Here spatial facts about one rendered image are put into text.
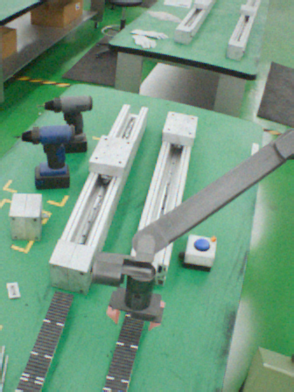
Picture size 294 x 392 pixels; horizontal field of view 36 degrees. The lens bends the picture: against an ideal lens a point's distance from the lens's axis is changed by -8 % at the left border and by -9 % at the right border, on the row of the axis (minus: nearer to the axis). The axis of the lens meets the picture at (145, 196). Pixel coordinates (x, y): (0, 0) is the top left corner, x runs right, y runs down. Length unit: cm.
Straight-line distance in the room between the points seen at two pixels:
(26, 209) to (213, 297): 57
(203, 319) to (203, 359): 13
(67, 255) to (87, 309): 15
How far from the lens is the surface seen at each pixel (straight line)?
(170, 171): 157
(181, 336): 118
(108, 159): 147
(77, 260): 119
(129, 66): 291
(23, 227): 134
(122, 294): 105
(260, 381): 99
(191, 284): 129
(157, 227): 94
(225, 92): 283
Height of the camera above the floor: 174
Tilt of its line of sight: 38 degrees down
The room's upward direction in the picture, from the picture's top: 8 degrees clockwise
